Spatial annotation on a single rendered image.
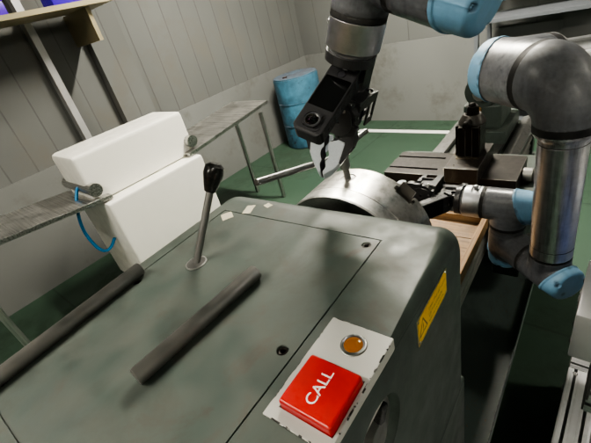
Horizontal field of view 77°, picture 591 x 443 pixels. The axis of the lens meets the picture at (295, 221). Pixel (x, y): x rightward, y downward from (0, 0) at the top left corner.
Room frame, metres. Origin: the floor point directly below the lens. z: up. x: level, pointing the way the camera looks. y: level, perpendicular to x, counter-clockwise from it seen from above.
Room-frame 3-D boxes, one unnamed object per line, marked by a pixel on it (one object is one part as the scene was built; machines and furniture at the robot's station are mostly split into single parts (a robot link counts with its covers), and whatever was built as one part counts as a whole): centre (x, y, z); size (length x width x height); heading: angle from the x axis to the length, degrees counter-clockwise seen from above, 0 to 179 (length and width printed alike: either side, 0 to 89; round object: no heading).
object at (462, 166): (1.08, -0.61, 1.00); 0.20 x 0.10 x 0.05; 136
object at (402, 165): (1.15, -0.58, 0.95); 0.43 x 0.18 x 0.04; 46
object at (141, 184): (2.62, 1.00, 0.55); 2.38 x 0.58 x 1.11; 132
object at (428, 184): (0.79, -0.37, 1.08); 0.12 x 0.09 x 0.08; 45
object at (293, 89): (4.62, -0.45, 0.42); 0.55 x 0.55 x 0.85
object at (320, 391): (0.23, 0.02, 1.26); 0.06 x 0.06 x 0.02; 46
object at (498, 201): (0.67, -0.47, 1.08); 0.11 x 0.08 x 0.09; 45
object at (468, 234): (0.91, -0.33, 0.89); 0.36 x 0.30 x 0.04; 46
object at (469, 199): (0.73, -0.42, 1.09); 0.08 x 0.05 x 0.08; 135
